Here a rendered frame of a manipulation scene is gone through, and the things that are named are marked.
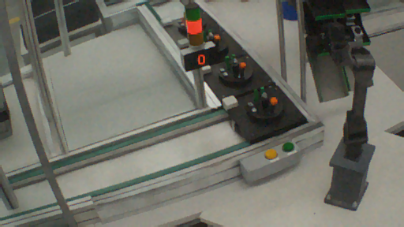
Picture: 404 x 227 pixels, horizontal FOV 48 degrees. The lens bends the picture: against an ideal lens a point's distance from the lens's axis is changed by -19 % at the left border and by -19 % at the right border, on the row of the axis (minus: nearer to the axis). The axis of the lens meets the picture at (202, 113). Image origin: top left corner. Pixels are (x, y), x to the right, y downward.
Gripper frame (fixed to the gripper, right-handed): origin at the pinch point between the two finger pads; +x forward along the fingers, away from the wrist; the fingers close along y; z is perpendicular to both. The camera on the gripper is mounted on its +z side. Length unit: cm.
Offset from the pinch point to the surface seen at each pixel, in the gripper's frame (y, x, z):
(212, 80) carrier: 41, 30, -24
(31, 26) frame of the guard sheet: 105, -14, 21
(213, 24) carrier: 36, 74, -12
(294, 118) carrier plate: 14.5, -0.6, -30.0
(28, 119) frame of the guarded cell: 101, -46, -1
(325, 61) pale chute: -2.6, 11.4, -12.4
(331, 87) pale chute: -3.6, 6.1, -21.5
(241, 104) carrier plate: 32.6, 11.9, -27.7
